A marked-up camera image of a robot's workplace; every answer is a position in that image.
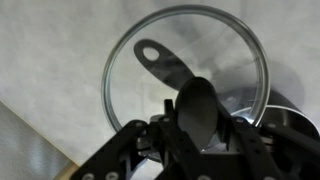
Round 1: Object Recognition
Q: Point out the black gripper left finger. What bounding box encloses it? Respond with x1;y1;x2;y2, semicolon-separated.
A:
70;120;166;180

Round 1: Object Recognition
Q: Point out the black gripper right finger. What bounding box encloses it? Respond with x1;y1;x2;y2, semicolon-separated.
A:
229;117;320;180

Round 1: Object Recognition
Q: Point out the glass lid with black knob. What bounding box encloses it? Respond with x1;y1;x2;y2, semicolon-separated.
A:
102;5;270;150

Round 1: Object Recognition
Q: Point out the black saucepan with handle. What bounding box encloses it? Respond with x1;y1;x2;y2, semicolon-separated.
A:
134;39;319;139

